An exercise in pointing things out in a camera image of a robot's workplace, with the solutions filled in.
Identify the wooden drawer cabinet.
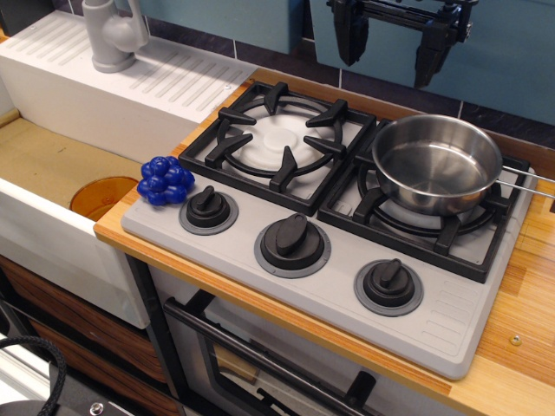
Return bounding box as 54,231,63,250
1,257,184,415

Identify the black right burner grate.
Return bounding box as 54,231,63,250
317,120,531,283

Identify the black right stove knob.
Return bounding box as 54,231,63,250
354,258,424,317

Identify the orange plastic bowl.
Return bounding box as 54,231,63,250
69,176,139,221

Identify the black middle stove knob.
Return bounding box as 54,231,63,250
254,213,331,279

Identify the oven door with handle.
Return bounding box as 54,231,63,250
163,290,444,415

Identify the grey toy faucet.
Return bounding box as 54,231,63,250
82,0,149,74

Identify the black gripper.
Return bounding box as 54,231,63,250
327,0,473,89

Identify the white toy sink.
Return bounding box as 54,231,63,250
1,11,254,328

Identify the black left stove knob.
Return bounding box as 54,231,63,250
179,185,239,236

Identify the black burner grate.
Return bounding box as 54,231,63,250
179,82,377,216
317,120,531,283

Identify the black left burner grate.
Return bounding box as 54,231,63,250
179,82,377,216

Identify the blue toy blueberry cluster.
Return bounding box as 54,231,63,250
136,156,195,206

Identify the stainless steel pan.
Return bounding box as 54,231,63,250
371,114,554,217

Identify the grey toy stove top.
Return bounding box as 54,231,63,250
120,81,539,381

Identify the black stove knob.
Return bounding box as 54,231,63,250
354,258,424,317
179,185,239,236
254,213,331,279

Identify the black braided cable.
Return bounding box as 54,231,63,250
0,336,68,416

